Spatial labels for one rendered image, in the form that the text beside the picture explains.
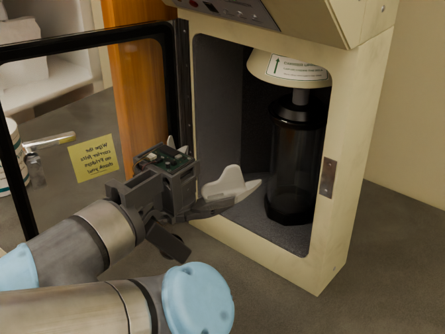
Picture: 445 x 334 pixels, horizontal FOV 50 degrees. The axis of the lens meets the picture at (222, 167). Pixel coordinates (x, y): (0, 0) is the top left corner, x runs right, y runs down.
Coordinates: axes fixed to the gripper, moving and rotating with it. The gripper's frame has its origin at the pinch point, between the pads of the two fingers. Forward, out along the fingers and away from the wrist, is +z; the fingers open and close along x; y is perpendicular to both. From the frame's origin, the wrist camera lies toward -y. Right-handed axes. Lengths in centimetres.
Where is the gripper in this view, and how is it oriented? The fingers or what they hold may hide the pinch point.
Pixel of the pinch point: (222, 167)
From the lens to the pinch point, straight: 71.3
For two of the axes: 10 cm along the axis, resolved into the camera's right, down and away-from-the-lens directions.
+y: 0.0, -8.3, -5.6
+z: 6.4, -4.3, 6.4
